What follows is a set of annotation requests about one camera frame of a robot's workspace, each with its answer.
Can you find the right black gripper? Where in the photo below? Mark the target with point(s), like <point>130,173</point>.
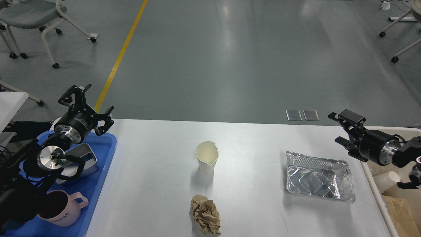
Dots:
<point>373,145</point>

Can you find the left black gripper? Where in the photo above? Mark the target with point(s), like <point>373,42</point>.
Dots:
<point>77,125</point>

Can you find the steel rectangular tray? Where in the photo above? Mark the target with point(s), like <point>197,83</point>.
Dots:
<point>85,152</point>

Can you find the aluminium foil container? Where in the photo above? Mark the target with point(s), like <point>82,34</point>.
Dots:
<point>319,177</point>

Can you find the pink HOME mug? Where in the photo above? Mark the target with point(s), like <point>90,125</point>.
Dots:
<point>64,209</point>

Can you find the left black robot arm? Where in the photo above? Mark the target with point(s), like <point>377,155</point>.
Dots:
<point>28,175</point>

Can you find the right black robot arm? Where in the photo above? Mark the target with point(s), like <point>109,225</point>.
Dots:
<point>409,151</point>

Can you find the metal floor plate right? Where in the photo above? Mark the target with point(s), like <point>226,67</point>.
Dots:
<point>311,115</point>

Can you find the metal floor plate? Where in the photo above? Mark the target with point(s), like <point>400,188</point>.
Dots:
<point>293,115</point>
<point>311,115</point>

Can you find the white cup in bin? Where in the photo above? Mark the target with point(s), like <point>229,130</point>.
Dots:
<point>386,180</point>

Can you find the metal floor plate left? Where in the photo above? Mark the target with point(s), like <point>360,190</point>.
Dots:
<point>293,115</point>

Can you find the blue plastic tray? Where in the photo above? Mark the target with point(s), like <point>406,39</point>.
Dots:
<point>89,186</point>

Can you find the person in dark trousers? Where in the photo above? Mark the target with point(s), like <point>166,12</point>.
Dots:
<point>27,129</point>

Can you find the white side table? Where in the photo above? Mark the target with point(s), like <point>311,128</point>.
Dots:
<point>10,103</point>

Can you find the beige plastic bin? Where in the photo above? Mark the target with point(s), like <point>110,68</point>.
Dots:
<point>411,195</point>

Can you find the brown paper in bin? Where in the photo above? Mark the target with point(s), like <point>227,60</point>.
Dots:
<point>401,217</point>

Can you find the white paper cup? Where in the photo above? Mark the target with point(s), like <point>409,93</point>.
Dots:
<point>207,155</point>

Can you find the grey office chair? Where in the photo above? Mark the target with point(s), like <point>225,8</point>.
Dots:
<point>34,14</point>

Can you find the crumpled brown paper ball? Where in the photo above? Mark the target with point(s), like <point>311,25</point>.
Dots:
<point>205,213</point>

